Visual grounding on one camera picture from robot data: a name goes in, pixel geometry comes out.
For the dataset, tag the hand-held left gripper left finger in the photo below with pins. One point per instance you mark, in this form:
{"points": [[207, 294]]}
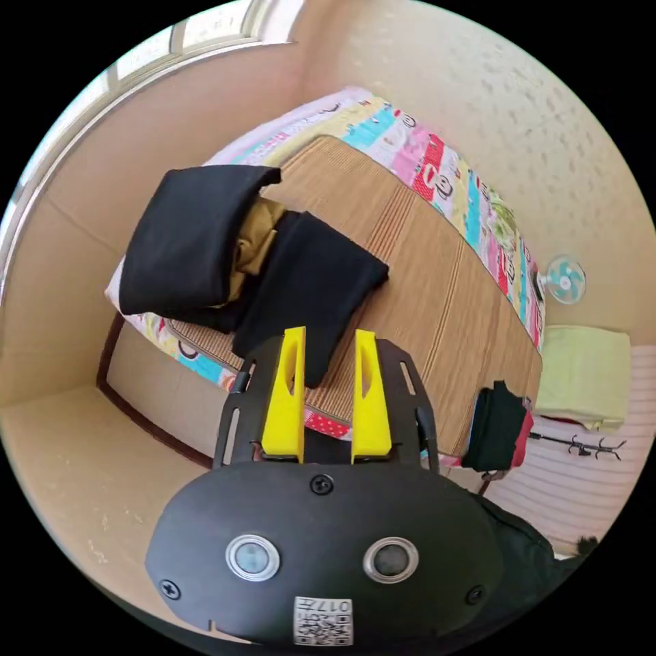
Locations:
{"points": [[282, 410]]}

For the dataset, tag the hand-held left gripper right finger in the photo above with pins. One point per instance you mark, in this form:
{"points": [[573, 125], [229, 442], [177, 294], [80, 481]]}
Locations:
{"points": [[370, 415]]}

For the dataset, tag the black pants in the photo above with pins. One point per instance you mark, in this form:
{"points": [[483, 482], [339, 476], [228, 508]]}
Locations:
{"points": [[312, 292]]}

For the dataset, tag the folded black and red clothes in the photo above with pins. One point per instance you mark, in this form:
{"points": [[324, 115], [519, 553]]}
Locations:
{"points": [[494, 430]]}

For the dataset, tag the bed with woven mat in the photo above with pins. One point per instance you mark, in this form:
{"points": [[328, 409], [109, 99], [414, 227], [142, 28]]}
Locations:
{"points": [[435, 287]]}

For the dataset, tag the person's body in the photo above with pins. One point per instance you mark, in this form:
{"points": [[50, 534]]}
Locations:
{"points": [[523, 558]]}

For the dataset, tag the light green cloth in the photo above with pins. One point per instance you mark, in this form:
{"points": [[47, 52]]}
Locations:
{"points": [[584, 379]]}

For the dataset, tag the black coat rack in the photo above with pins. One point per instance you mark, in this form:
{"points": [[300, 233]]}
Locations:
{"points": [[589, 447]]}

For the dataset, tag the teal fan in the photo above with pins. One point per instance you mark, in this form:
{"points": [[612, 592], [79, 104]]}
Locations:
{"points": [[565, 280]]}

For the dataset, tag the window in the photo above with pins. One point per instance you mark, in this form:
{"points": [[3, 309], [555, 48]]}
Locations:
{"points": [[215, 28]]}

